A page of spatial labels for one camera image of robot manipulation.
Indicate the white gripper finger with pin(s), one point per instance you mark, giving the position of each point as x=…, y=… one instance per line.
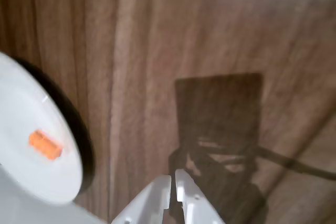
x=149, y=203
x=194, y=203

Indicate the orange lego block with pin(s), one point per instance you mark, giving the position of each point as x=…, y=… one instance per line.
x=44, y=145

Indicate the white round plate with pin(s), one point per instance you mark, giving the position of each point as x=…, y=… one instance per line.
x=31, y=103

